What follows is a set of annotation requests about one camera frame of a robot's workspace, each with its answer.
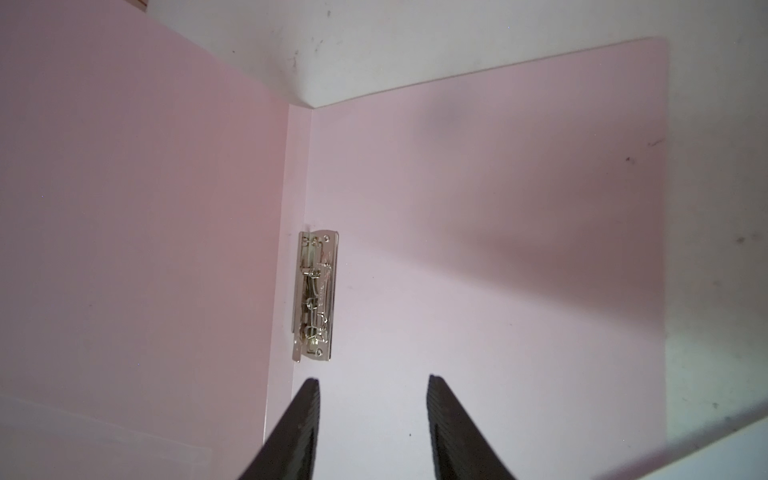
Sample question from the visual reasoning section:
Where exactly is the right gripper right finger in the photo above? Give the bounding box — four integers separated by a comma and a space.
426, 375, 515, 480

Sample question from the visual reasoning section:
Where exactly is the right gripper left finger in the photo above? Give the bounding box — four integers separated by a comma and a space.
239, 378, 321, 480

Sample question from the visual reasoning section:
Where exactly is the pink folder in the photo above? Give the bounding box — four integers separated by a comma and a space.
1, 1, 668, 479

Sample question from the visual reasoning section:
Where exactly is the metal folder clip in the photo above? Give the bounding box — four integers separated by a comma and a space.
292, 230, 339, 362

